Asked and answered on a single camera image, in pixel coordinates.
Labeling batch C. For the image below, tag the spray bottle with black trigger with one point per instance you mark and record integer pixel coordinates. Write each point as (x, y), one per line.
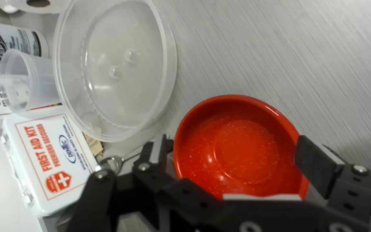
(9, 42)

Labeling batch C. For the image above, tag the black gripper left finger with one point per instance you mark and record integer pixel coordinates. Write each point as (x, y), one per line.
(157, 161)

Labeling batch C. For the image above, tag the white paper towel roll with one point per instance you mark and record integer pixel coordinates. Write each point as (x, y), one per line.
(18, 4)

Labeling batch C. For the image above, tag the red bowl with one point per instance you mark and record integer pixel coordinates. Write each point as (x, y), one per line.
(237, 148)

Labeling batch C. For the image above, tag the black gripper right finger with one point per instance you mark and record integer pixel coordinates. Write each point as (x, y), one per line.
(318, 169)

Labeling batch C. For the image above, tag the small shiny metal piece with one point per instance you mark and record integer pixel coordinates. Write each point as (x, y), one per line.
(110, 162)

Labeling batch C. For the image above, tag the white first aid kit box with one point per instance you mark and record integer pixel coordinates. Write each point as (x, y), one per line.
(52, 162)

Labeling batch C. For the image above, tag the clear plastic bowl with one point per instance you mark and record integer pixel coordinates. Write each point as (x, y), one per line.
(116, 68)

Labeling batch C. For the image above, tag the clear plastic measuring cup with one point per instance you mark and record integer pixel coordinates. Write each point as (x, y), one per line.
(39, 85)

